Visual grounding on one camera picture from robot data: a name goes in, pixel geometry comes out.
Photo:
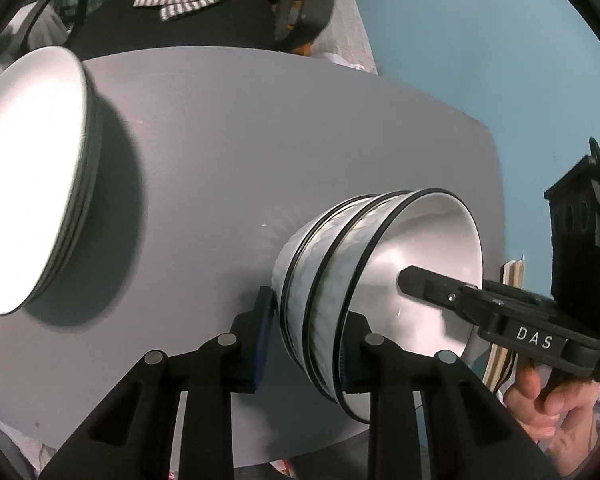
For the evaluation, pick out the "black office chair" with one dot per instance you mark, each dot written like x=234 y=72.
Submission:
x=205 y=25

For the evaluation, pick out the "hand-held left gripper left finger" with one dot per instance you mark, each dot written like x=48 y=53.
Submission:
x=262 y=330

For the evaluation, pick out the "person's right hand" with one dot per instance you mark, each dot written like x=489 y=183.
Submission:
x=530 y=385

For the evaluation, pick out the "white bag on floor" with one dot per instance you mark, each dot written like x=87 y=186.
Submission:
x=340 y=60

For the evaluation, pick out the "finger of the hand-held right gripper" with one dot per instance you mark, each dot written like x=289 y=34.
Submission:
x=430 y=285

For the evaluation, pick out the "orange snack packet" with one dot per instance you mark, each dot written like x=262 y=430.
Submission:
x=300 y=49

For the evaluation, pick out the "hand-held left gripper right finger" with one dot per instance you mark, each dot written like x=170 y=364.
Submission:
x=342 y=360

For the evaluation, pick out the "light wooden board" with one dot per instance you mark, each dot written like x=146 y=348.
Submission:
x=510 y=275

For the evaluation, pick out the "white ribbed bowl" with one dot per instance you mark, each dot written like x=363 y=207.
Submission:
x=430 y=240
x=325 y=285
x=290 y=285

